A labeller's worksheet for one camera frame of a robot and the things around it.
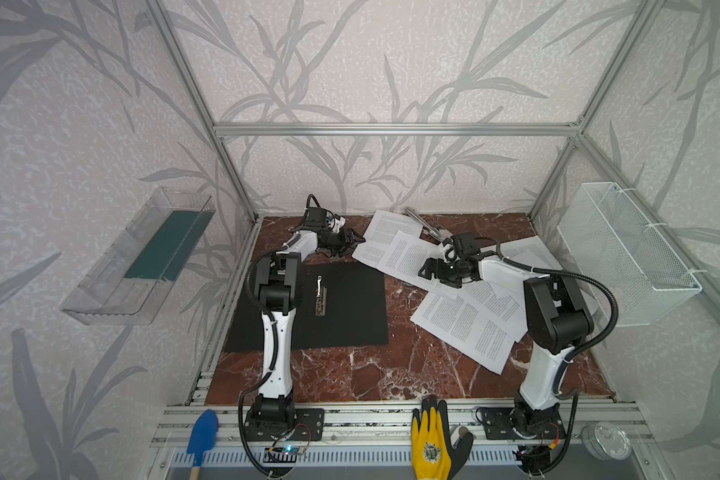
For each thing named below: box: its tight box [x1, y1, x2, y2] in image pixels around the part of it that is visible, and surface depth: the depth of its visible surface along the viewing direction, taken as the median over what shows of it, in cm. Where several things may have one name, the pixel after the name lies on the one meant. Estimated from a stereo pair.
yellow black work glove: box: [411, 395, 474, 480], surface depth 71 cm
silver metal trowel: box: [404, 207, 453, 240], surface depth 118 cm
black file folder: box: [226, 262, 389, 353], surface depth 97 cm
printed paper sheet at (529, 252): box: [480, 236, 563, 271], surface depth 111 cm
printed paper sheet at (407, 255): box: [376, 230, 462, 300], surface depth 110 cm
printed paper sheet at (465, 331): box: [410, 291, 516, 375], surface depth 92 cm
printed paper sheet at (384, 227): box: [363, 210, 424, 245], surface depth 118 cm
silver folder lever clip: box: [315, 275, 327, 317], surface depth 98 cm
